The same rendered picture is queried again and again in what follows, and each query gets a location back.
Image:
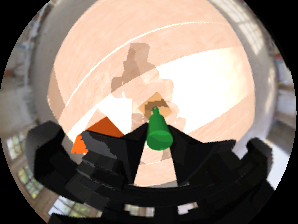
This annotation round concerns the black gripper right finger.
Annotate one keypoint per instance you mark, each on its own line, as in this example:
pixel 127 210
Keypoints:
pixel 189 154

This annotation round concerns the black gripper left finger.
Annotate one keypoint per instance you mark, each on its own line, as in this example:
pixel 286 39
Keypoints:
pixel 127 148

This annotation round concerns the green marker cap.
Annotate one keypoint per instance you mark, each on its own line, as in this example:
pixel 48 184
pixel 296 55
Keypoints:
pixel 159 137

